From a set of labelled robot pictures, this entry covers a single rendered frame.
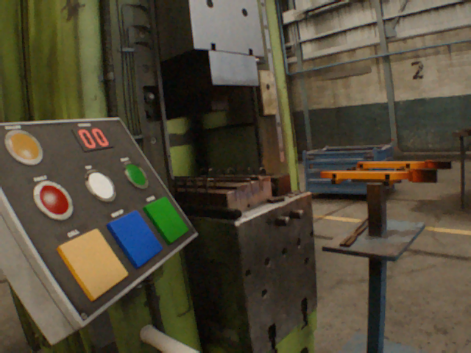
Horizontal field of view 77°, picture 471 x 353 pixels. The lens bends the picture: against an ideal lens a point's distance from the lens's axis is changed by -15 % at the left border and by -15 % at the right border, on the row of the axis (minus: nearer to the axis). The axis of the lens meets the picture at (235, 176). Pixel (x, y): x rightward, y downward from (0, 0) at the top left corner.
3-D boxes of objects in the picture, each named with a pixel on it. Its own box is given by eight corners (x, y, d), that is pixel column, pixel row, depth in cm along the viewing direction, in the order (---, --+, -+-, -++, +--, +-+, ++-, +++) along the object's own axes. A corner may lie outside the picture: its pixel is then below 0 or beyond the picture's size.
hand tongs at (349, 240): (379, 206, 170) (379, 204, 169) (387, 206, 167) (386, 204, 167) (339, 246, 123) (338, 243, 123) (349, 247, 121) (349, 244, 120)
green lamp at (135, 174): (152, 184, 60) (149, 160, 59) (130, 190, 56) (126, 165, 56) (143, 184, 62) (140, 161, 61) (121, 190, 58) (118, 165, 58)
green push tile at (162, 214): (190, 229, 62) (166, 195, 62) (172, 243, 54) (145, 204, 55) (183, 234, 62) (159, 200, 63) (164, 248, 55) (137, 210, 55)
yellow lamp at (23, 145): (45, 159, 41) (40, 127, 41) (12, 165, 38) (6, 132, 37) (39, 160, 43) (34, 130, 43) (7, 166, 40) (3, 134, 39)
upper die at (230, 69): (259, 85, 103) (255, 56, 102) (213, 84, 89) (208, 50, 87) (174, 105, 131) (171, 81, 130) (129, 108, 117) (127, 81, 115)
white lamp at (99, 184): (121, 197, 50) (115, 168, 50) (93, 204, 47) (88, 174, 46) (111, 195, 52) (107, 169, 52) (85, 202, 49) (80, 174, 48)
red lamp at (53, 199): (77, 213, 41) (71, 180, 40) (43, 222, 38) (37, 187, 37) (68, 211, 43) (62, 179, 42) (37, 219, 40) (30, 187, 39)
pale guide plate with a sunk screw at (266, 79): (278, 114, 131) (273, 70, 129) (264, 115, 125) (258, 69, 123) (274, 115, 133) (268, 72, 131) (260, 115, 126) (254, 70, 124)
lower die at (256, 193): (272, 199, 108) (269, 173, 107) (229, 217, 93) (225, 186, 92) (185, 194, 136) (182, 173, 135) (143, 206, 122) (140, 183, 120)
